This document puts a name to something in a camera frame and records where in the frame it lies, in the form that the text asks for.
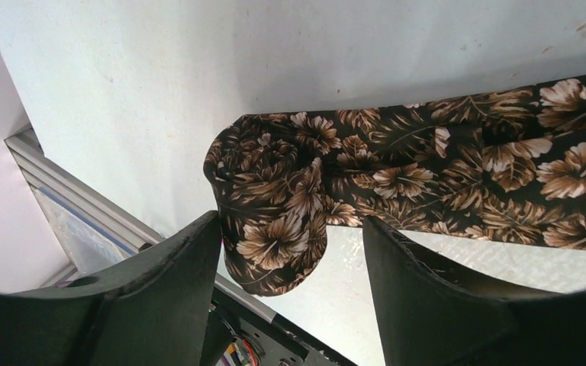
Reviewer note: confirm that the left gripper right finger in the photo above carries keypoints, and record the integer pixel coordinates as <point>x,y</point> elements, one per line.
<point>431,310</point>

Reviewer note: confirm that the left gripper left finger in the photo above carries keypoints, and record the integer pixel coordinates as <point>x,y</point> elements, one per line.
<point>149,309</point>

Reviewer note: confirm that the brown floral tie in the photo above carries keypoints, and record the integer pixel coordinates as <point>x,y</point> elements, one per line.
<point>506,166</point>

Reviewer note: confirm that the aluminium frame rail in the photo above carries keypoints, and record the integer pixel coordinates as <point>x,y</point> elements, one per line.
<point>124,230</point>

